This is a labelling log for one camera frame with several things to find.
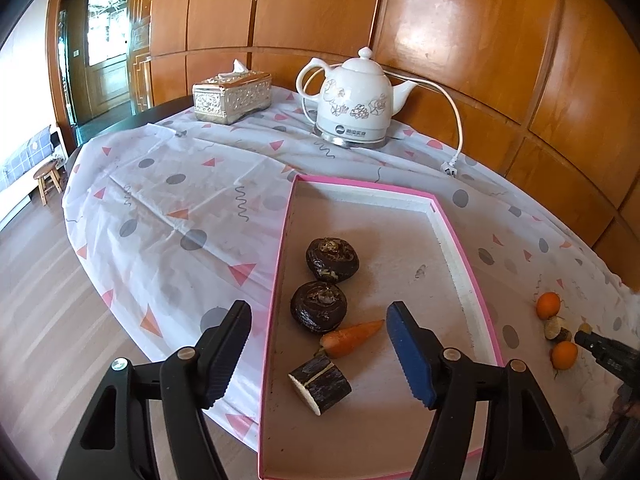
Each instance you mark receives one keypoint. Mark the dark water chestnut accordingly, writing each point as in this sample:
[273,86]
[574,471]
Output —
[318,306]
[332,259]

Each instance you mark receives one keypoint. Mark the blue plaid sofa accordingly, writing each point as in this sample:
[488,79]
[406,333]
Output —
[25,160]

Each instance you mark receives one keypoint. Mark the white ceramic electric kettle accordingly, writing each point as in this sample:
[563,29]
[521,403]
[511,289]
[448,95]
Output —
[355,95]

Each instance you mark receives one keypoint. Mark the white patterned tablecloth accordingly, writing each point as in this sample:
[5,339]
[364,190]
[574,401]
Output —
[150,200]

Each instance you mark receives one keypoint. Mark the metal kettle base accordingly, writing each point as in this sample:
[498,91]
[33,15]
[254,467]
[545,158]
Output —
[350,141]

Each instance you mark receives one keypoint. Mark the small orange carrot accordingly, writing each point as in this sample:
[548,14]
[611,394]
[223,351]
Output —
[350,340]

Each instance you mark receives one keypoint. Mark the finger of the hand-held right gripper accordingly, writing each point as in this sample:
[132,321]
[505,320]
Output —
[602,347]

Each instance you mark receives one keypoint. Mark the orange mandarin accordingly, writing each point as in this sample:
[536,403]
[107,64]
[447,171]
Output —
[564,355]
[548,305]

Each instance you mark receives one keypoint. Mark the silver embossed tissue box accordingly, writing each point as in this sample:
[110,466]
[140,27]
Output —
[230,97]

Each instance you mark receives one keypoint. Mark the wooden glass-panel door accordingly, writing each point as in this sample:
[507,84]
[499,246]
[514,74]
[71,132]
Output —
[107,75]

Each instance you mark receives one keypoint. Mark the pink cardboard box tray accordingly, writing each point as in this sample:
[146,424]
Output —
[400,260]

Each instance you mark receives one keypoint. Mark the white tissue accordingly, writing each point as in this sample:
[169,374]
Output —
[240,66]

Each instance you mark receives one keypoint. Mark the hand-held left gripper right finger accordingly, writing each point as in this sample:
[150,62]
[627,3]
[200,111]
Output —
[407,355]

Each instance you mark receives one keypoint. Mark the small wooden stool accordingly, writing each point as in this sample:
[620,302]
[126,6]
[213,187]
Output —
[47,180]

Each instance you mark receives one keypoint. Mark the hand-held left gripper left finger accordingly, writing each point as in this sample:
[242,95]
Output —
[227,355]

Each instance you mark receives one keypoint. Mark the cut dark sugarcane piece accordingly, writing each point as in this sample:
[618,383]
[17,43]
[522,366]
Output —
[555,330]
[320,382]

